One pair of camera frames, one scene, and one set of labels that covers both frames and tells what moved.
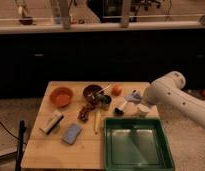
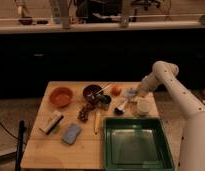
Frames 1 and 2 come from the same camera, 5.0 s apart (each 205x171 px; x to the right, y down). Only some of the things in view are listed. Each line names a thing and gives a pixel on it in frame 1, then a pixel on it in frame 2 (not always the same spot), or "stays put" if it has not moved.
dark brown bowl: (90, 92) stays put
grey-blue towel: (133, 97) to (129, 92)
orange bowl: (61, 96) stays put
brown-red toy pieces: (83, 114) stays put
